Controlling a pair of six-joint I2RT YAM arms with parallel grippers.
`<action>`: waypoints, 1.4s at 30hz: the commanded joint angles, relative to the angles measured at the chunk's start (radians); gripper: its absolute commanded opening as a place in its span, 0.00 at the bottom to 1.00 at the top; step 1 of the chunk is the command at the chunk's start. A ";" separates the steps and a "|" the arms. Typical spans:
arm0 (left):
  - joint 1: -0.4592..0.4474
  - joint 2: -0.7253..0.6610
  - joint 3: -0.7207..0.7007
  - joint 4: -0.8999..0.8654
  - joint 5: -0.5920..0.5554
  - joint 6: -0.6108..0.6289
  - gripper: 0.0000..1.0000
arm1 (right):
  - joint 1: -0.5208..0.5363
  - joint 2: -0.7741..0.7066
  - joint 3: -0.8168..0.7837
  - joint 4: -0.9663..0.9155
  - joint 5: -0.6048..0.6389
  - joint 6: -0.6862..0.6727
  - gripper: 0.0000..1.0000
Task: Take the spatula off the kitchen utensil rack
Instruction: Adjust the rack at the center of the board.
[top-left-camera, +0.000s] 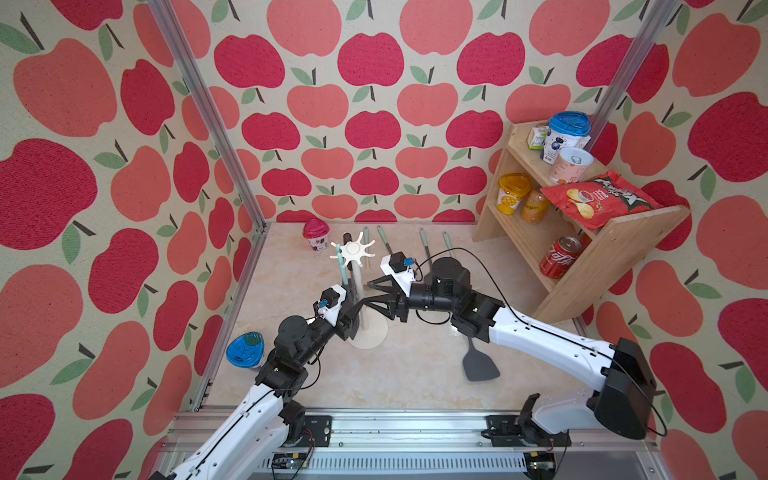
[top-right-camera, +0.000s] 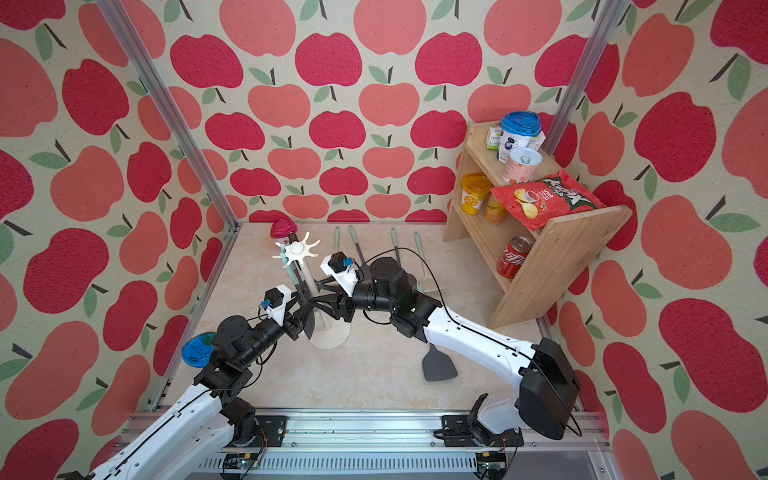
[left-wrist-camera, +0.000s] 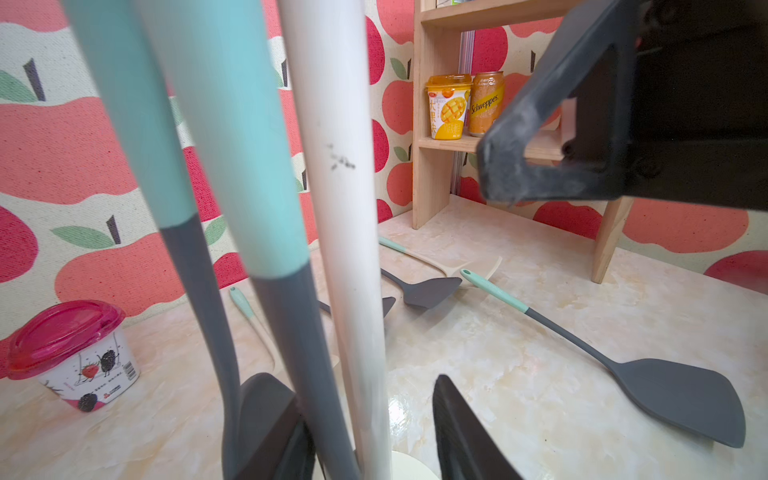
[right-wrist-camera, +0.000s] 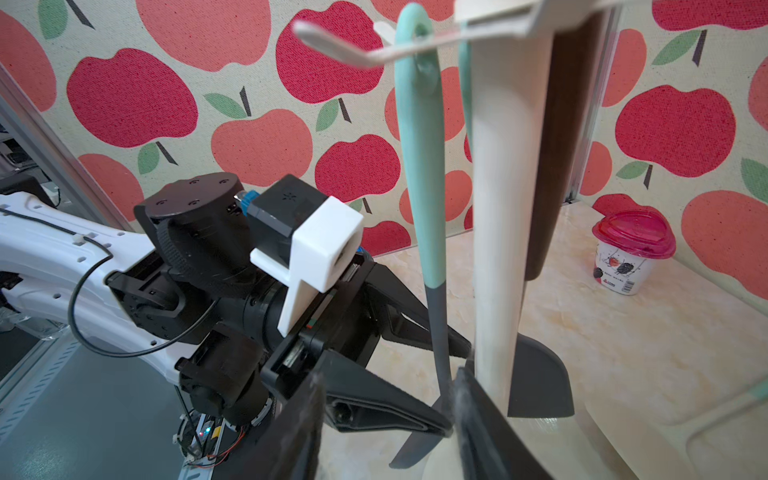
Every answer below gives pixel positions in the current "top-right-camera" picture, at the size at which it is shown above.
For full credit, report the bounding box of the white utensil rack stand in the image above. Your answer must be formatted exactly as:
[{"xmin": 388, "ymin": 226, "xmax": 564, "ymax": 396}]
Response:
[{"xmin": 278, "ymin": 233, "xmax": 351, "ymax": 350}]

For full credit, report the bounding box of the beige spatula mint handle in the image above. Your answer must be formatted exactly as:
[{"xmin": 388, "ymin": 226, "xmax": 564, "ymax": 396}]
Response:
[{"xmin": 413, "ymin": 231, "xmax": 429, "ymax": 284}]

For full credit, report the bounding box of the grey slotted utensil mint handle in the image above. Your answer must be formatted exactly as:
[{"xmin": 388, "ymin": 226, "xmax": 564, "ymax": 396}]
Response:
[{"xmin": 421, "ymin": 343, "xmax": 458, "ymax": 383}]

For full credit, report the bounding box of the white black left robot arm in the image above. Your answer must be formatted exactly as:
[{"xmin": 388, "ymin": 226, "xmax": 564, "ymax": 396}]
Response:
[{"xmin": 85, "ymin": 299, "xmax": 314, "ymax": 479}]

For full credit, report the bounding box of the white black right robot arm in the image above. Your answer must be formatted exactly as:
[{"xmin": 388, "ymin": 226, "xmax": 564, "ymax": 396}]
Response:
[{"xmin": 321, "ymin": 252, "xmax": 581, "ymax": 440}]

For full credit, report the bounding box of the pink lid yogurt cup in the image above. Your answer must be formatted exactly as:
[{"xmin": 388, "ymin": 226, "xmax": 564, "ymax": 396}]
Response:
[{"xmin": 270, "ymin": 217, "xmax": 299, "ymax": 247}]

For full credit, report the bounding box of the blue plastic bowl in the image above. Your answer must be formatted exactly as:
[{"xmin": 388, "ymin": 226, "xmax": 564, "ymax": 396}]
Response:
[{"xmin": 182, "ymin": 332, "xmax": 216, "ymax": 369}]

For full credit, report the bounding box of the orange schweppes can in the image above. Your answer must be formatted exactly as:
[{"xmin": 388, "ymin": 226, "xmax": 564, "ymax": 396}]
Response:
[{"xmin": 484, "ymin": 193, "xmax": 507, "ymax": 225}]

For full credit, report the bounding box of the yellow mango cup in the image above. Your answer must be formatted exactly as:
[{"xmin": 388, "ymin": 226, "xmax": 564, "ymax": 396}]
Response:
[{"xmin": 461, "ymin": 173, "xmax": 493, "ymax": 215}]

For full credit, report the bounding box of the red cola can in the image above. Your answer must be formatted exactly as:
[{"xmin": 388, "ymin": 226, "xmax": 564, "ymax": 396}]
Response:
[{"xmin": 496, "ymin": 235, "xmax": 534, "ymax": 280}]

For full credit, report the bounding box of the wooden shelf unit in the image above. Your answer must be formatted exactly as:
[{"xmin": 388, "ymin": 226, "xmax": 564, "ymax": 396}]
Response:
[{"xmin": 442, "ymin": 121, "xmax": 634, "ymax": 330}]

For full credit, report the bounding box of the red chips bag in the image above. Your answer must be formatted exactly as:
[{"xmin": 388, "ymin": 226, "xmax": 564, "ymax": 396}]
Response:
[{"xmin": 490, "ymin": 170, "xmax": 606, "ymax": 230}]

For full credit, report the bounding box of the small green white carton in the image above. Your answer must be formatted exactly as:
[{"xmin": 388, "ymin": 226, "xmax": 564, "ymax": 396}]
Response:
[{"xmin": 486, "ymin": 125, "xmax": 503, "ymax": 150}]

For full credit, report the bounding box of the pink tin can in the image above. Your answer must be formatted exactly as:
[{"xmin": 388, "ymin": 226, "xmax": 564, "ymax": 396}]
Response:
[{"xmin": 502, "ymin": 147, "xmax": 543, "ymax": 185}]

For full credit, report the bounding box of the blue lid yogurt tub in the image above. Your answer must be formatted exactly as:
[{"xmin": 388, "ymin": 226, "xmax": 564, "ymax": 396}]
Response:
[{"xmin": 497, "ymin": 111, "xmax": 546, "ymax": 163}]

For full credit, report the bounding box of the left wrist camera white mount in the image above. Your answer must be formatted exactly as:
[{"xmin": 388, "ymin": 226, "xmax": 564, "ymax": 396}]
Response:
[{"xmin": 260, "ymin": 285, "xmax": 292, "ymax": 326}]

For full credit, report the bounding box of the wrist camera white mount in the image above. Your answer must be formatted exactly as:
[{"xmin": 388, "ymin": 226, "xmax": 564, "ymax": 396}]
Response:
[
  {"xmin": 260, "ymin": 285, "xmax": 292, "ymax": 326},
  {"xmin": 321, "ymin": 251, "xmax": 359, "ymax": 296}
]

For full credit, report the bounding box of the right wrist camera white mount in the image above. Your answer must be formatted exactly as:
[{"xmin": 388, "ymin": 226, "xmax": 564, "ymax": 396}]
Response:
[{"xmin": 321, "ymin": 251, "xmax": 359, "ymax": 296}]

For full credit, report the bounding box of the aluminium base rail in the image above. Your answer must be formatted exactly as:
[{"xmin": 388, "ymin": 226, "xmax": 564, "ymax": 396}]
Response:
[{"xmin": 156, "ymin": 408, "xmax": 621, "ymax": 479}]

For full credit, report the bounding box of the aluminium corner post left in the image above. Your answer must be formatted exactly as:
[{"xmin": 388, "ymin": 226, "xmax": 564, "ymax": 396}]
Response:
[{"xmin": 96, "ymin": 1, "xmax": 240, "ymax": 235}]

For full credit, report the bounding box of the aluminium corner post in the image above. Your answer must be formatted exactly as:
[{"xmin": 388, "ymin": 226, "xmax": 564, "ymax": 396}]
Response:
[
  {"xmin": 543, "ymin": 0, "xmax": 632, "ymax": 156},
  {"xmin": 96, "ymin": 1, "xmax": 240, "ymax": 235}
]

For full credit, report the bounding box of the aluminium corner post right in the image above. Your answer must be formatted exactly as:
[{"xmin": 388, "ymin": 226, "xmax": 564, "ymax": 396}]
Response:
[{"xmin": 543, "ymin": 0, "xmax": 632, "ymax": 156}]

